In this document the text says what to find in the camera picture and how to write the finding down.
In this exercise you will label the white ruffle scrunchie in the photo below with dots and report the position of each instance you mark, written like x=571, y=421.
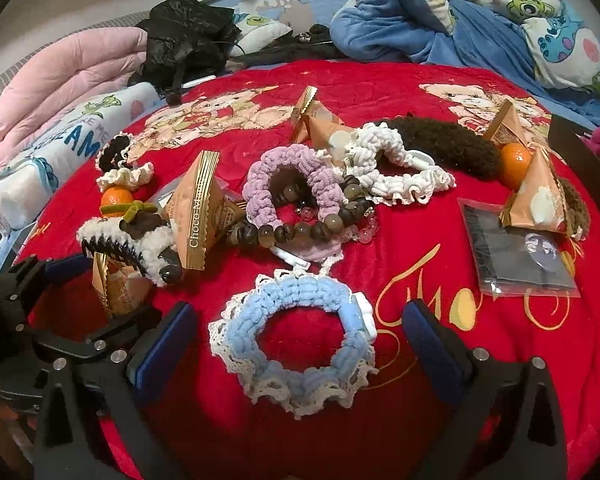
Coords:
x=130, y=177

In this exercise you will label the blue printed monster blanket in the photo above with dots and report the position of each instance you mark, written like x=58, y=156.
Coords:
x=430, y=25

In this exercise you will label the white crochet scrunchie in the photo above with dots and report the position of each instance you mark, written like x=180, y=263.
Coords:
x=375, y=150

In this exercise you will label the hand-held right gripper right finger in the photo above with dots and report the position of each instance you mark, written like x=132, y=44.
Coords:
x=432, y=352

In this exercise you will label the black puffer jacket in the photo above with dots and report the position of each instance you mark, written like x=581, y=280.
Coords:
x=190, y=35

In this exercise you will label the white round hair clip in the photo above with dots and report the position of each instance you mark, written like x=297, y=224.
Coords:
x=337, y=145

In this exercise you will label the white charger stick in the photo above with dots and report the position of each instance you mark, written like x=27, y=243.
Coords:
x=199, y=81

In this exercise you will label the black garment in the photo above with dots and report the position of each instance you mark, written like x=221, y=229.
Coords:
x=290, y=52

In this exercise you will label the pink quilt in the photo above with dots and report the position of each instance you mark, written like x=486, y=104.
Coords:
x=55, y=75

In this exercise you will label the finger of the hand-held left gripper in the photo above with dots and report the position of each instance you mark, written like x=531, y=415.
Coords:
x=65, y=269
x=105, y=335

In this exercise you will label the blue crochet scrunchie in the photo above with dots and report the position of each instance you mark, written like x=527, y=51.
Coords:
x=280, y=296

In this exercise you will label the clear plastic bag black insert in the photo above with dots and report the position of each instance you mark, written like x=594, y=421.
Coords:
x=505, y=255

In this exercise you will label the triangular orange snack packet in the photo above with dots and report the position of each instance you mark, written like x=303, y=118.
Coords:
x=540, y=200
x=505, y=125
x=122, y=285
x=200, y=210
x=320, y=127

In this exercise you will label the white printed monster pillow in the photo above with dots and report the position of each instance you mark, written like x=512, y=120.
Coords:
x=80, y=135

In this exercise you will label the red printed blanket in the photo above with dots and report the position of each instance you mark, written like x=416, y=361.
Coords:
x=430, y=280

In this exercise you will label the black lace scrunchie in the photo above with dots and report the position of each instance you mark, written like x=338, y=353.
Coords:
x=111, y=144

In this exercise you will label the black box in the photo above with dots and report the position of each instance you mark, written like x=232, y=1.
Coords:
x=567, y=145

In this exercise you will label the clear suction hook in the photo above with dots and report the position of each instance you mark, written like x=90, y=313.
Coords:
x=542, y=250

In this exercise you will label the small white printed pillow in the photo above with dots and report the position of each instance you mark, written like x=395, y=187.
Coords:
x=260, y=30

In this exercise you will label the tangerine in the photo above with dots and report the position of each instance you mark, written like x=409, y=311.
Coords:
x=515, y=166
x=116, y=201

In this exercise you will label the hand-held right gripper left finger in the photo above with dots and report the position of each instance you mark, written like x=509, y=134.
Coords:
x=167, y=352

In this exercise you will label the dark brown fuzzy scrunchie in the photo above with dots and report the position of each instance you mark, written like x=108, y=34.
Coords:
x=445, y=145

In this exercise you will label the purple crochet scrunchie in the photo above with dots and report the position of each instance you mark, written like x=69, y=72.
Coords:
x=260, y=175

